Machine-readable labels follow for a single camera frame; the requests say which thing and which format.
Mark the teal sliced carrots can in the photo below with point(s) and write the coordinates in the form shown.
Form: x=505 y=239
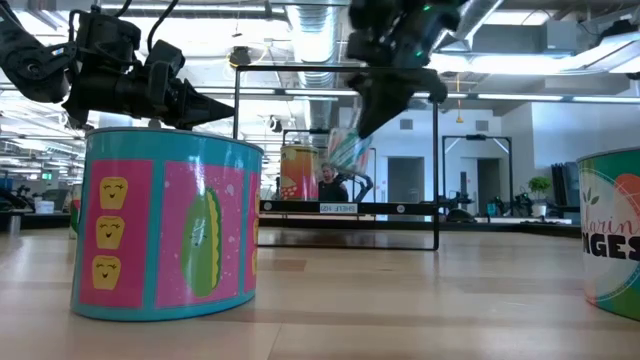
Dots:
x=350 y=152

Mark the black ceiling lamp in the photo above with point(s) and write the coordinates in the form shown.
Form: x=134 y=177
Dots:
x=240 y=56

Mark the black metal rack frame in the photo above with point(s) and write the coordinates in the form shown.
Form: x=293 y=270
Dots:
x=475 y=137

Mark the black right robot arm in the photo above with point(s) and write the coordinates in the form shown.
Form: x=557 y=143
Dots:
x=450 y=10

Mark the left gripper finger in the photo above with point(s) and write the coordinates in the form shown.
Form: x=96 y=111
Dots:
x=200 y=107

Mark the silver ceiling air duct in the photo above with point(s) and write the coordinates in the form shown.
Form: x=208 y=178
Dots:
x=315 y=40

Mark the grey can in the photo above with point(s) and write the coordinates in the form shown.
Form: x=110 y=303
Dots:
x=165 y=225

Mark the potted green plant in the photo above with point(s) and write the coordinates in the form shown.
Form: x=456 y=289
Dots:
x=539 y=186

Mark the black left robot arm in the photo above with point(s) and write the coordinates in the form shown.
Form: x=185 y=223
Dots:
x=35 y=65

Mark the black aluminium table frame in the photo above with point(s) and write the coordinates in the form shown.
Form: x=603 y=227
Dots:
x=525 y=230

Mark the tall orange labelled can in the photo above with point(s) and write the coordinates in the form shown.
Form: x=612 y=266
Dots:
x=298 y=175

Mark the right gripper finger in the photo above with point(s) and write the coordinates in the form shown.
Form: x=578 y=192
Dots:
x=382 y=97

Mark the mandarin oranges can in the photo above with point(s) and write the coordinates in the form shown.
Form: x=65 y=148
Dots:
x=615 y=240

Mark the white shelf label sticker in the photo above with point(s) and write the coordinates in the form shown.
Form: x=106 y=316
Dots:
x=339 y=208

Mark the small white container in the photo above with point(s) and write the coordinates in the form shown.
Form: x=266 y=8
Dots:
x=44 y=207

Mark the person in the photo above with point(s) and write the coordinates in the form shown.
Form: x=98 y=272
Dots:
x=332 y=192

